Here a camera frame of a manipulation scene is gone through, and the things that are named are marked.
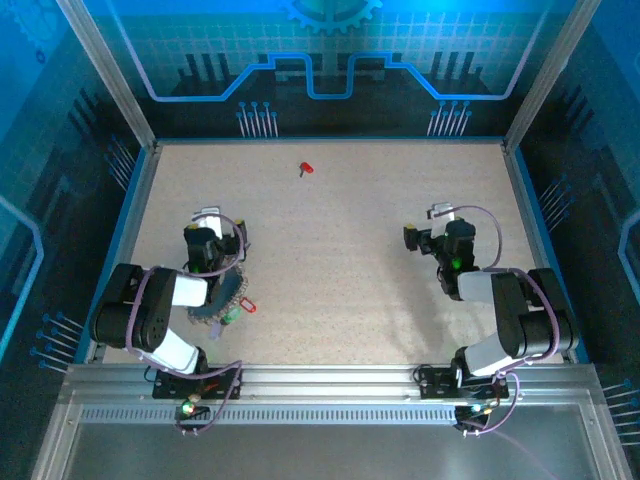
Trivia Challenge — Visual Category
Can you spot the slotted grey cable duct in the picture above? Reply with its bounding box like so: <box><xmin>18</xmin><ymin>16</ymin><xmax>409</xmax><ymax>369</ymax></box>
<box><xmin>79</xmin><ymin>407</ymin><xmax>459</xmax><ymax>427</ymax></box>

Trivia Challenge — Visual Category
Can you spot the aluminium frame post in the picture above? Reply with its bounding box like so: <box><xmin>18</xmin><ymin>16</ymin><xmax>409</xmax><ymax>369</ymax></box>
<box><xmin>502</xmin><ymin>0</ymin><xmax>604</xmax><ymax>151</ymax></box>
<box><xmin>55</xmin><ymin>0</ymin><xmax>162</xmax><ymax>151</ymax></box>

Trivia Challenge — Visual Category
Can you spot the bunch of keys with tags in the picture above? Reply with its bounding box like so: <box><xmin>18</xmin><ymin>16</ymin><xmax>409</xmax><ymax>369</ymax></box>
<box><xmin>187</xmin><ymin>269</ymin><xmax>251</xmax><ymax>327</ymax></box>

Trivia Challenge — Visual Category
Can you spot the small LED circuit board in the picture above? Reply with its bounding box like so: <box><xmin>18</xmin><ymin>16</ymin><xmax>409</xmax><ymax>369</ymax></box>
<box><xmin>454</xmin><ymin>402</ymin><xmax>494</xmax><ymax>419</ymax></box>
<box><xmin>175</xmin><ymin>399</ymin><xmax>211</xmax><ymax>421</ymax></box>

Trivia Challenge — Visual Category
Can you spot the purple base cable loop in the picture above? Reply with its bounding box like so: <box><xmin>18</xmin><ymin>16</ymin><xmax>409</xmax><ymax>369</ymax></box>
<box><xmin>457</xmin><ymin>369</ymin><xmax>556</xmax><ymax>480</ymax></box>
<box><xmin>173</xmin><ymin>360</ymin><xmax>245</xmax><ymax>437</ymax></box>

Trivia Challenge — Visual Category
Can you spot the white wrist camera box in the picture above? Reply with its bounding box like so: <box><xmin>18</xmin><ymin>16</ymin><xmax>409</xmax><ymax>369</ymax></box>
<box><xmin>192</xmin><ymin>207</ymin><xmax>224</xmax><ymax>239</ymax></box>
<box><xmin>427</xmin><ymin>202</ymin><xmax>457</xmax><ymax>224</ymax></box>

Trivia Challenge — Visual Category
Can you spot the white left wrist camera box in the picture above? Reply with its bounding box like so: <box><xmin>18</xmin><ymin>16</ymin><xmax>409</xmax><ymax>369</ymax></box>
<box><xmin>192</xmin><ymin>207</ymin><xmax>224</xmax><ymax>239</ymax></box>

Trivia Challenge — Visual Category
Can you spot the blue circuit print panel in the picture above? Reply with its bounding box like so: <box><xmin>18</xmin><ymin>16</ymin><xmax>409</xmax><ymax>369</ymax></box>
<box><xmin>0</xmin><ymin>0</ymin><xmax>151</xmax><ymax>480</ymax></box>
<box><xmin>82</xmin><ymin>0</ymin><xmax>584</xmax><ymax>142</ymax></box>
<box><xmin>514</xmin><ymin>0</ymin><xmax>640</xmax><ymax>480</ymax></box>

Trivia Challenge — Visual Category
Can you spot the grey metal panel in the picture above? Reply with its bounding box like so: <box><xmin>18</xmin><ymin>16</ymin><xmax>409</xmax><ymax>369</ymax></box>
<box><xmin>29</xmin><ymin>399</ymin><xmax>631</xmax><ymax>480</ymax></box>

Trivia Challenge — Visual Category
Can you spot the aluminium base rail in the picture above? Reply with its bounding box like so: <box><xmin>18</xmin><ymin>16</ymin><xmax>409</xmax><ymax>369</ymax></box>
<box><xmin>64</xmin><ymin>363</ymin><xmax>599</xmax><ymax>407</ymax></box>

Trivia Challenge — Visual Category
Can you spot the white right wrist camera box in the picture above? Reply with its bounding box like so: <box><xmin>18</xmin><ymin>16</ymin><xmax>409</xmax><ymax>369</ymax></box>
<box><xmin>427</xmin><ymin>202</ymin><xmax>457</xmax><ymax>224</ymax></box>

